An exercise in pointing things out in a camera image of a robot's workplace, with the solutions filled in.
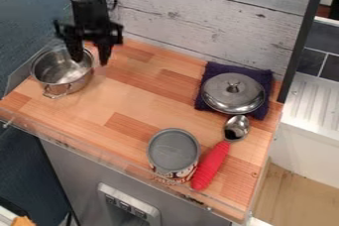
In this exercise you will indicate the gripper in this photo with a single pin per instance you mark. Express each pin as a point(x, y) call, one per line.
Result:
point(90, 22)

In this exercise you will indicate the silver pot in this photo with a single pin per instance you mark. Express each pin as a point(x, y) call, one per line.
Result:
point(61, 71)

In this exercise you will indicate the can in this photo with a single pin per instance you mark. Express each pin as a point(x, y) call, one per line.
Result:
point(173, 155)

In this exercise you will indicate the silver lid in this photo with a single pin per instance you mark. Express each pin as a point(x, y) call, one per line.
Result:
point(233, 93)

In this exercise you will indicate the dark blue cloth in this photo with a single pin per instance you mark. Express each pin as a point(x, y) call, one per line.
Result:
point(260, 81)

